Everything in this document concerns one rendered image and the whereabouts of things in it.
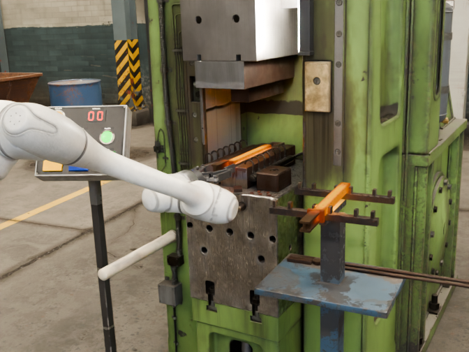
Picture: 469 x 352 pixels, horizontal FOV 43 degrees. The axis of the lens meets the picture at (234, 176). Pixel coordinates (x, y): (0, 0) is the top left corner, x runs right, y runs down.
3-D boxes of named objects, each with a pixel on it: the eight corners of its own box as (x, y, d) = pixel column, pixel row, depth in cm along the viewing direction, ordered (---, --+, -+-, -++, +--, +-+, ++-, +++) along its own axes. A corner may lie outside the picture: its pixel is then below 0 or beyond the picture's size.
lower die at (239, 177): (247, 188, 213) (246, 165, 210) (200, 183, 222) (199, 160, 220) (295, 163, 248) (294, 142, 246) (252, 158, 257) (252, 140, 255)
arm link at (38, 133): (93, 119, 140) (49, 116, 146) (41, 89, 124) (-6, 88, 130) (80, 172, 137) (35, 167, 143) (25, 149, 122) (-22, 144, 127)
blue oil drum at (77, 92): (87, 166, 646) (79, 84, 623) (45, 163, 669) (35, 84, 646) (118, 154, 698) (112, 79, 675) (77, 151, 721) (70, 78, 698)
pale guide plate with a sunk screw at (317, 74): (329, 112, 203) (329, 61, 199) (304, 111, 207) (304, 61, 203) (331, 111, 205) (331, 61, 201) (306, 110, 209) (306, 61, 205)
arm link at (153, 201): (165, 199, 192) (199, 209, 186) (134, 213, 179) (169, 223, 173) (165, 167, 189) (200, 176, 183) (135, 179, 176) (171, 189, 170)
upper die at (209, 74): (244, 89, 203) (243, 61, 201) (195, 87, 213) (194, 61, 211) (294, 77, 239) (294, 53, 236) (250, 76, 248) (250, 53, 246)
